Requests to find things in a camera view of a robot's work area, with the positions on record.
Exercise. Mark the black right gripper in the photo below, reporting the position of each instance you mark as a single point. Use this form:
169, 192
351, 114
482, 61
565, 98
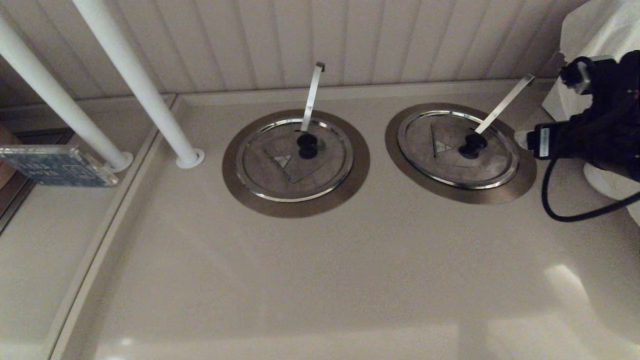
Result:
595, 130

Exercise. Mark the steel lid with black knob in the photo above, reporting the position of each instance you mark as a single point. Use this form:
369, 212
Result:
450, 170
265, 175

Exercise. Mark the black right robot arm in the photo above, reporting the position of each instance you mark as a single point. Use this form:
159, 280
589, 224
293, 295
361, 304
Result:
634, 125

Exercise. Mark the white round base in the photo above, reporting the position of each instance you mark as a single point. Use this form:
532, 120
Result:
600, 187

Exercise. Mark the white metal pole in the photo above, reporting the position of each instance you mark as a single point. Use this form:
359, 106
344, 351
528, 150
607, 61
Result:
50, 87
136, 75

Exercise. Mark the blue sign in acrylic holder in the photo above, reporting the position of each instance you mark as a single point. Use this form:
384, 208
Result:
55, 166

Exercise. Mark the brown wooden board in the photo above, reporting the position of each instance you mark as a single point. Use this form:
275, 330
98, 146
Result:
6, 137

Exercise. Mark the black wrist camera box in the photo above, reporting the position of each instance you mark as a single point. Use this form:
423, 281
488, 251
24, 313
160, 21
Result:
539, 142

